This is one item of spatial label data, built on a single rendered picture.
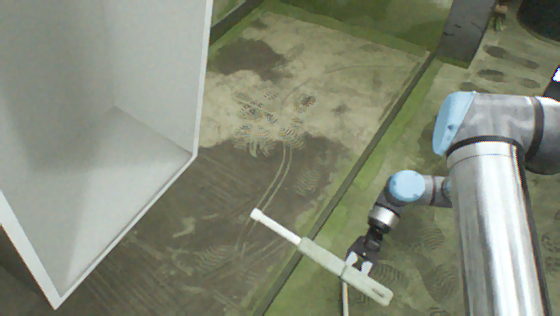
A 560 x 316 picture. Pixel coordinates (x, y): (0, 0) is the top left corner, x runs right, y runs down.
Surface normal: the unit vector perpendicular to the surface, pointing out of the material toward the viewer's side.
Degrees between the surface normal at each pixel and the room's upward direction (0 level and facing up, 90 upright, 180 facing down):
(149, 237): 0
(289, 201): 0
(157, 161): 12
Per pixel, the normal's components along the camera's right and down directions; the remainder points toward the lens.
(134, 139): 0.12, -0.61
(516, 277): -0.14, -0.54
